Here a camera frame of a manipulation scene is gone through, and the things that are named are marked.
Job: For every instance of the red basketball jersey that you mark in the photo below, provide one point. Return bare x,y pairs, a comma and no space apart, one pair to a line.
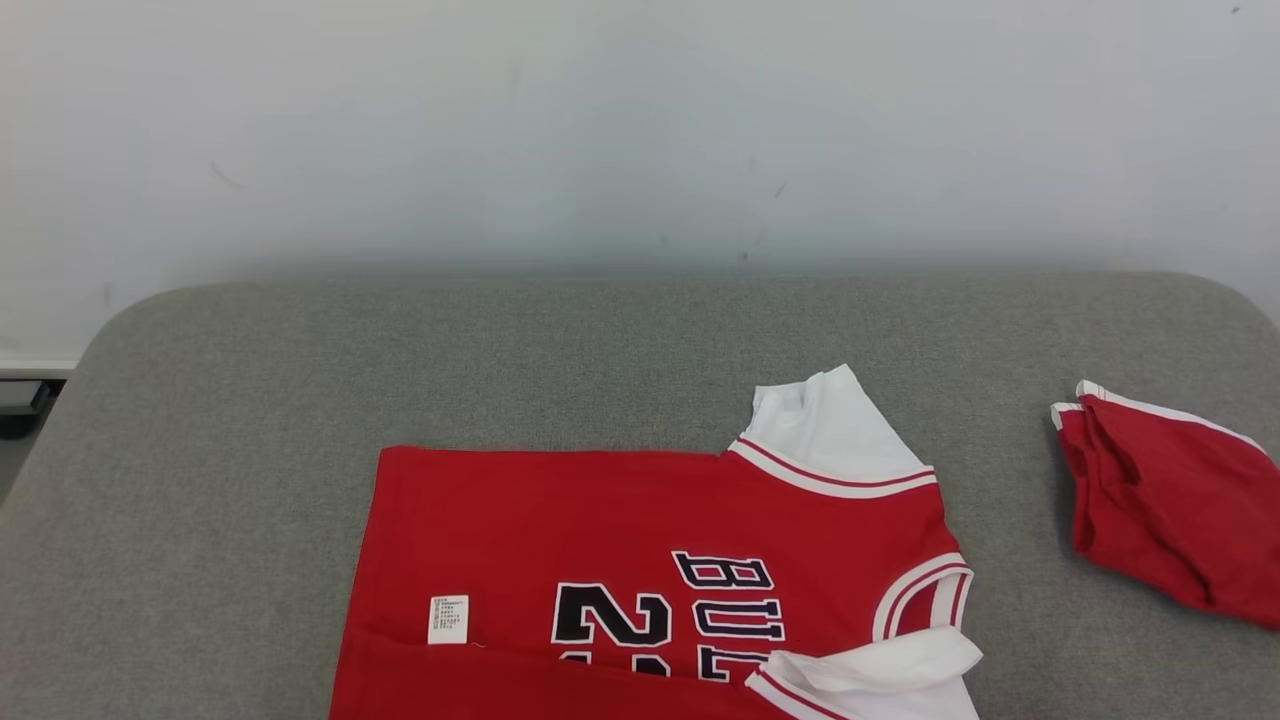
560,520

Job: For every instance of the red shorts white waistband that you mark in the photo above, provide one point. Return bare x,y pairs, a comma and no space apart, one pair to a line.
1170,500

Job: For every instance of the grey fabric sofa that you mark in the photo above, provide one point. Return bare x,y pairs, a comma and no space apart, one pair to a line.
500,350

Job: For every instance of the grey box object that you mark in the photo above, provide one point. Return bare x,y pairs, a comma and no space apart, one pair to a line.
18,400

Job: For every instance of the white wall baseboard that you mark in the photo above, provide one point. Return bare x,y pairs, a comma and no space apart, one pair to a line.
35,366

